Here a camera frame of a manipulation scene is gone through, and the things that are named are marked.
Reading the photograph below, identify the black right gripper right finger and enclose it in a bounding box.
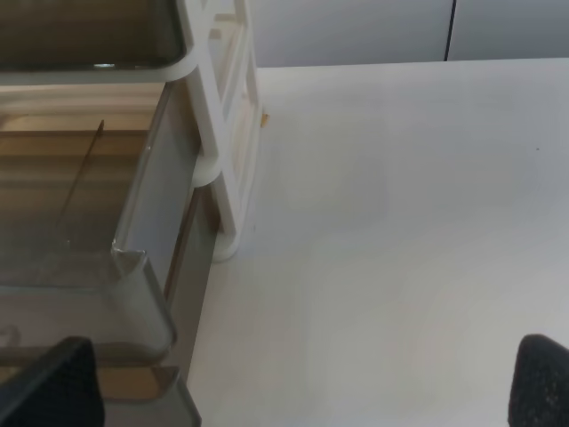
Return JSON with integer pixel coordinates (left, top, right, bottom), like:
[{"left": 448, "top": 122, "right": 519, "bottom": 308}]
[{"left": 508, "top": 334, "right": 568, "bottom": 427}]

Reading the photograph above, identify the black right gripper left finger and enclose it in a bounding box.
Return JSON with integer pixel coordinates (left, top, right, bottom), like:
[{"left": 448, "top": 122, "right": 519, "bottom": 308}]
[{"left": 1, "top": 337, "right": 105, "bottom": 426}]

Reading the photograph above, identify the smoky drawer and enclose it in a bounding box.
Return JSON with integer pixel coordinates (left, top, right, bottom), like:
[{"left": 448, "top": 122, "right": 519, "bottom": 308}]
[
  {"left": 0, "top": 82, "right": 196, "bottom": 359},
  {"left": 1, "top": 0, "right": 187, "bottom": 72},
  {"left": 1, "top": 189, "right": 220, "bottom": 426}
]

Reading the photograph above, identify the smoky bottom drawer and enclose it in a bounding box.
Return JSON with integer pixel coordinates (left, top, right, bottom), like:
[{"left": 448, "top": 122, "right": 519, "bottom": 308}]
[{"left": 1, "top": 189, "right": 220, "bottom": 426}]

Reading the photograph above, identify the smoky top drawer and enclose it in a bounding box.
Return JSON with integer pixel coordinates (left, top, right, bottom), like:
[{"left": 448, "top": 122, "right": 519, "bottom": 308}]
[{"left": 1, "top": 0, "right": 187, "bottom": 72}]

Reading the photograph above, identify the white drawer cabinet frame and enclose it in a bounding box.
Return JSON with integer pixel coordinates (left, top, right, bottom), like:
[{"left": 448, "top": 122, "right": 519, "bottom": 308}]
[{"left": 1, "top": 1, "right": 261, "bottom": 257}]

